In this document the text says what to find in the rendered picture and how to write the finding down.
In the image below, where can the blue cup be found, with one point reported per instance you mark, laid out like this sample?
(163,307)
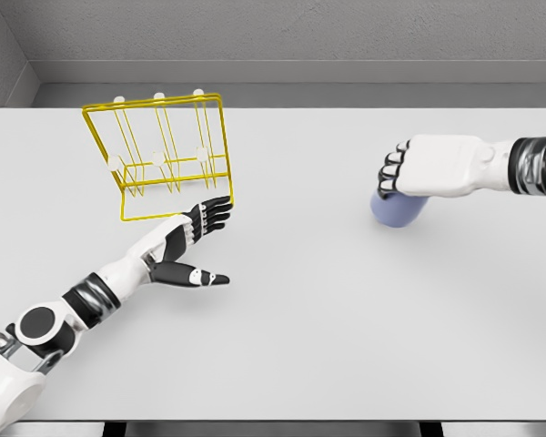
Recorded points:
(398,210)

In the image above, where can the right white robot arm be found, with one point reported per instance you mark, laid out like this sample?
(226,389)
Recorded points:
(525,164)

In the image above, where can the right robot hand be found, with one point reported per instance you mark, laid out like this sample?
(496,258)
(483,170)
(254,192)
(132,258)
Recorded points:
(437,166)

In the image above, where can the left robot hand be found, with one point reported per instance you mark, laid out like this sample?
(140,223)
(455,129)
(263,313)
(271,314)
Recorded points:
(175,241)

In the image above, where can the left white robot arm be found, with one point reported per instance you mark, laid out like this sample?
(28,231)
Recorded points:
(59,318)

